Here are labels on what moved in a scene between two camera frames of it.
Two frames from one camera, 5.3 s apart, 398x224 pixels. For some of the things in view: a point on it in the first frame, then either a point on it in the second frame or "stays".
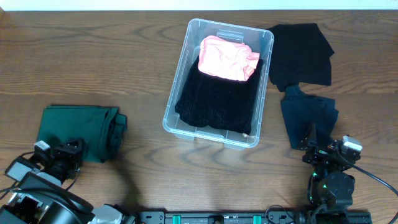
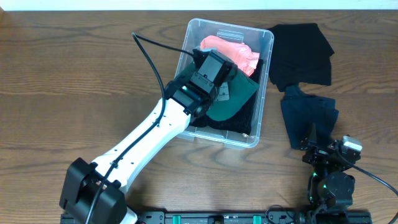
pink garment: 226,58 stays
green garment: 101,129 to 241,88
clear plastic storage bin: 218,88 stays
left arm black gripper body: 71,152 to 230,73
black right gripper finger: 313,138 stays
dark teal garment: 301,111 stays
